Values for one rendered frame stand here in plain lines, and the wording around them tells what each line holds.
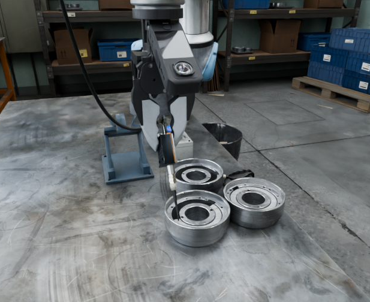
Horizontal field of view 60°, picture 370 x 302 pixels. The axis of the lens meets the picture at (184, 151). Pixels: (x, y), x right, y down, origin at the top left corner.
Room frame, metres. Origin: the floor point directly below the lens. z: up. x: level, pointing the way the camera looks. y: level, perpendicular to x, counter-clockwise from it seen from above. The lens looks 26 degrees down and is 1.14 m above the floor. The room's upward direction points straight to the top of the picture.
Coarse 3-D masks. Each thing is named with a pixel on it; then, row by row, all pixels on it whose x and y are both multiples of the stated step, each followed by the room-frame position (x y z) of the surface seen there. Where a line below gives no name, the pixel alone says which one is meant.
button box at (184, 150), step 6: (186, 138) 0.69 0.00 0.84; (180, 144) 0.66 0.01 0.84; (186, 144) 0.67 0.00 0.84; (192, 144) 0.67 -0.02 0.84; (180, 150) 0.66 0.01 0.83; (186, 150) 0.67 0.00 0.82; (192, 150) 0.67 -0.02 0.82; (180, 156) 0.66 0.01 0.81; (186, 156) 0.67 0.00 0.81; (192, 156) 0.67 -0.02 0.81
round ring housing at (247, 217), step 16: (224, 192) 0.47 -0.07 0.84; (240, 192) 0.48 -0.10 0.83; (256, 192) 0.49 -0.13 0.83; (272, 192) 0.48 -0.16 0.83; (240, 208) 0.42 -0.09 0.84; (256, 208) 0.44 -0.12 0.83; (272, 208) 0.42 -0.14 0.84; (240, 224) 0.43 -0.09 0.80; (256, 224) 0.42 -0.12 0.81; (272, 224) 0.43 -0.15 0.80
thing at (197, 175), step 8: (184, 160) 0.59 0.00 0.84; (192, 160) 0.59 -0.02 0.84; (200, 160) 0.59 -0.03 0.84; (208, 160) 0.59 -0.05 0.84; (176, 168) 0.57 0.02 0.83; (192, 168) 0.57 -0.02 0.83; (216, 168) 0.57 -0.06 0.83; (184, 176) 0.54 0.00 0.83; (192, 176) 0.57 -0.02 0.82; (200, 176) 0.56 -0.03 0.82; (208, 176) 0.54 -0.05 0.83; (176, 184) 0.51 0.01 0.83; (184, 184) 0.50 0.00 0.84; (192, 184) 0.49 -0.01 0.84; (200, 184) 0.49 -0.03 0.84; (208, 184) 0.50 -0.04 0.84; (216, 184) 0.51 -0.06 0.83; (176, 192) 0.52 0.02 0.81; (216, 192) 0.52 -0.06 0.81
